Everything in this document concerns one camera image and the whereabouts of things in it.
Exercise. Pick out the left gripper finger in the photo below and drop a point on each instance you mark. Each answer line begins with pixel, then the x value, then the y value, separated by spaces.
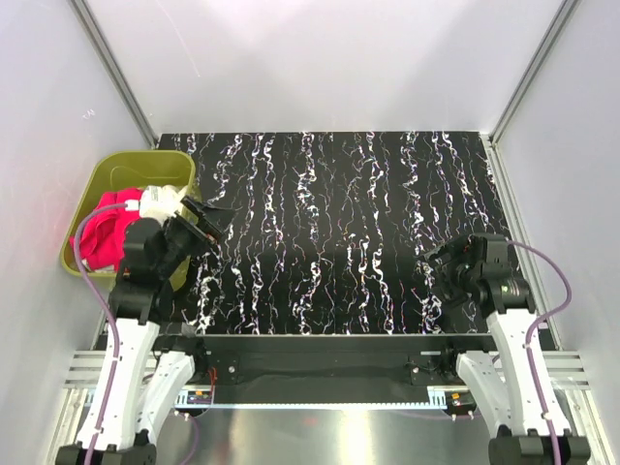
pixel 212 224
pixel 197 208

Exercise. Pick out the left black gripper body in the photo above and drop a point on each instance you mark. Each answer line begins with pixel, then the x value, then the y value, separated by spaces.
pixel 182 236

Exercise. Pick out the left orange connector box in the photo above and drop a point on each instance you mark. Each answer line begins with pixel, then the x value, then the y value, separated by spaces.
pixel 200 396

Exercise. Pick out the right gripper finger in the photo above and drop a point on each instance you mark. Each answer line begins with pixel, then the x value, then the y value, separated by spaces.
pixel 447 296
pixel 431 259

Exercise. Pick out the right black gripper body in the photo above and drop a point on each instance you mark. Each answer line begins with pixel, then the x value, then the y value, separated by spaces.
pixel 458 271

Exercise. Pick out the pink t shirt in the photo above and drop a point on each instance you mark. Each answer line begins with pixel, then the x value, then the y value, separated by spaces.
pixel 101 242

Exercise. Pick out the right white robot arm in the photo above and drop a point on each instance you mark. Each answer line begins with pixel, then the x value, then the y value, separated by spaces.
pixel 512 390

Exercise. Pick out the orange connector box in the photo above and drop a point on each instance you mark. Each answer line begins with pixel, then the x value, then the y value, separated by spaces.
pixel 461 403
pixel 200 396

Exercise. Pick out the aluminium frame rail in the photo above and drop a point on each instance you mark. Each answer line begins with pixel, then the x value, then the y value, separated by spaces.
pixel 240 386

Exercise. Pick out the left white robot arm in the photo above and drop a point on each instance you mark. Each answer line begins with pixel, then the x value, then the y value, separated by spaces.
pixel 144 370

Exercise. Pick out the olive green plastic tub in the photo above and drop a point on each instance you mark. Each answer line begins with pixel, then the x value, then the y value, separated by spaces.
pixel 136 169

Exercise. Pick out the white t shirt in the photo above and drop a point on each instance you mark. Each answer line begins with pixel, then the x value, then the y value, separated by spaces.
pixel 161 202

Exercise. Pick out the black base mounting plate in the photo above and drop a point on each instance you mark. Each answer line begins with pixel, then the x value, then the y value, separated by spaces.
pixel 319 353

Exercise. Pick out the right orange connector box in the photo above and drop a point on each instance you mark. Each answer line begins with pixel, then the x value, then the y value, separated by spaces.
pixel 461 403

